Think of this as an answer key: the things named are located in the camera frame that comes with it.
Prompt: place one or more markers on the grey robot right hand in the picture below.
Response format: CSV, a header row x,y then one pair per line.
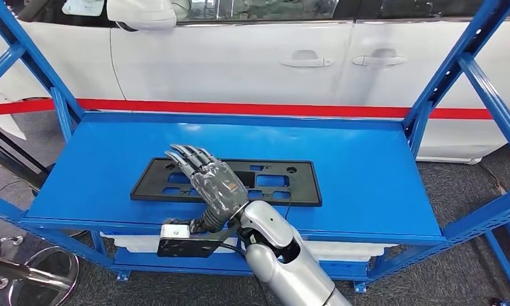
x,y
217,186

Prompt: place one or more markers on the black plastic frame part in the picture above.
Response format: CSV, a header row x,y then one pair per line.
x,y
305,186

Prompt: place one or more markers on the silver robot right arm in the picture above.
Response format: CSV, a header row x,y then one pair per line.
x,y
272,236

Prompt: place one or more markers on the blue metal shelf rack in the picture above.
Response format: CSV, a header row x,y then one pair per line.
x,y
365,169

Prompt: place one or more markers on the white car with red stripe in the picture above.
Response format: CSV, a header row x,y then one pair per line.
x,y
238,63

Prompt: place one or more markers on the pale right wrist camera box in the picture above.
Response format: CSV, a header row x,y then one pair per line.
x,y
174,232

